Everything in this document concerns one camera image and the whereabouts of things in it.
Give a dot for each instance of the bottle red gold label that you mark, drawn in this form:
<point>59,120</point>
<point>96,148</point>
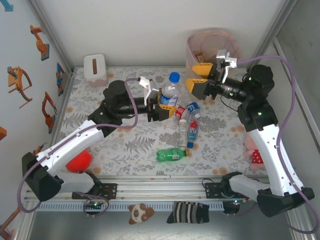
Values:
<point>199,57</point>

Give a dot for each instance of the clear bottle no label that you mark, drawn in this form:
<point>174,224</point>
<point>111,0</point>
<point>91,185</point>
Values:
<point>172,123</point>

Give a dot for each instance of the clear bottle blue label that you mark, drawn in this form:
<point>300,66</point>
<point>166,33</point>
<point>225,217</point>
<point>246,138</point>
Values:
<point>170,97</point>

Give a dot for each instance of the clear bottle red label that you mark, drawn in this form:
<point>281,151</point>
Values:
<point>180,112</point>

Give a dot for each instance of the slim clear bottle white cap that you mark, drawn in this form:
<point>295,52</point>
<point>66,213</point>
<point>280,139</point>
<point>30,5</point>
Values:
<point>183,135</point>

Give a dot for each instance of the Fiji water bottle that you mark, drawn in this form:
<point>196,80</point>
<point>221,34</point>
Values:
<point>192,133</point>

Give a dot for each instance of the green bottle white label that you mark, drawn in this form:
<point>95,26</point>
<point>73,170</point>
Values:
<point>170,155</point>

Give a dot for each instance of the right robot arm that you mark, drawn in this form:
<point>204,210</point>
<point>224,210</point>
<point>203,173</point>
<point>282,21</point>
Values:
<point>271,162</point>

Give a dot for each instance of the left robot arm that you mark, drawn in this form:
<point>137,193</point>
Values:
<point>72,146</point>

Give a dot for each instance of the beige bin with pink bag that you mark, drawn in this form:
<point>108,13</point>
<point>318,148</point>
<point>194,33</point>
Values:
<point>212,42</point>

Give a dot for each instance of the small bottle blue label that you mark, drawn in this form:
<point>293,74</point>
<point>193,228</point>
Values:
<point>193,107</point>

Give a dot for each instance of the white tissue box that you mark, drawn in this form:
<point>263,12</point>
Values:
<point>88,67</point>

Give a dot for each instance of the pink plush toy polka dots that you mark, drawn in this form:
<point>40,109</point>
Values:
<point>256,157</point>

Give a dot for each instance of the black white striped sock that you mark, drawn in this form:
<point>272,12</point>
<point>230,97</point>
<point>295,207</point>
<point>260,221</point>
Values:
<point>187,212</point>

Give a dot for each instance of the panda plush toy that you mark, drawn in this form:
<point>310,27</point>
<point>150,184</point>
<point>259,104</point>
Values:
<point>138,213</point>

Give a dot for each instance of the controller board with LED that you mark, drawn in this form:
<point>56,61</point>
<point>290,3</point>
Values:
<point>95,205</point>
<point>232,206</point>

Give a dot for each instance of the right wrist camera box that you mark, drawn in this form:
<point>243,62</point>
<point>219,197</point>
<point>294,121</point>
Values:
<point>226,62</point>

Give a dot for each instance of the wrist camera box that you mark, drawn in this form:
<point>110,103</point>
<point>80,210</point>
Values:
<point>150,87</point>
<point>226,62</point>

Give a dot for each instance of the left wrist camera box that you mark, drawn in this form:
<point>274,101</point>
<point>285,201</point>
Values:
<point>150,87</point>

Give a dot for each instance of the blue orange wall sticker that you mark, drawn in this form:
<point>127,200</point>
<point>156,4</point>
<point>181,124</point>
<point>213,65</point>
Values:
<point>60,80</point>

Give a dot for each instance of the aluminium front rail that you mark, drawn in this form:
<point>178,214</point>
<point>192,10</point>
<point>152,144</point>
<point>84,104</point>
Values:
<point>162,190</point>

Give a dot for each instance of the aluminium corner post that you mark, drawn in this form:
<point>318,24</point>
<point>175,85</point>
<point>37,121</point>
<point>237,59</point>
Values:
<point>53,37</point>
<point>287,6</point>

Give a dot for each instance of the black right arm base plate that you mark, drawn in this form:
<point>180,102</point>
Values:
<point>212,191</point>

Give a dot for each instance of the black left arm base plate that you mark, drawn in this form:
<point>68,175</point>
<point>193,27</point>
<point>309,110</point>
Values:
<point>111,191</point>

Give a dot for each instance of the orange claw wall sticker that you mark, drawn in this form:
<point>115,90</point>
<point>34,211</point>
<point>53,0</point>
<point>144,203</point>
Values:
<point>15,80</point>

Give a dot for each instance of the orange block wall sticker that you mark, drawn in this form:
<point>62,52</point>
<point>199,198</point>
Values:
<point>2,132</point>

